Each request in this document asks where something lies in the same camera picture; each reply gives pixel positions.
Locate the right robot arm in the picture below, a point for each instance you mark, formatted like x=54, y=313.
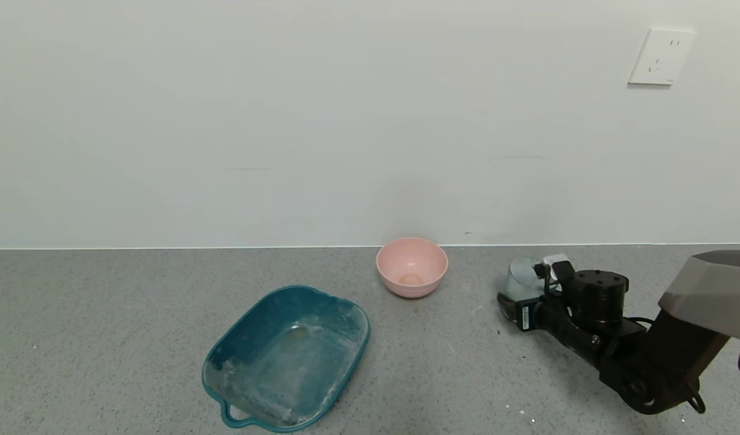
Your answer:
x=647, y=362

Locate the clear ribbed plastic cup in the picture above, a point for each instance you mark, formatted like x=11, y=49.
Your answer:
x=521, y=281

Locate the pink plastic bowl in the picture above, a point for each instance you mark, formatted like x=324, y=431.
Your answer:
x=411, y=269

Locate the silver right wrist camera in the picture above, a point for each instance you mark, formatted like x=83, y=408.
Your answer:
x=560, y=263

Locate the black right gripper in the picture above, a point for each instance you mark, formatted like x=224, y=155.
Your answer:
x=524, y=315

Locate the white wall socket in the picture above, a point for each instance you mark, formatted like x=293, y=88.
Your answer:
x=661, y=56

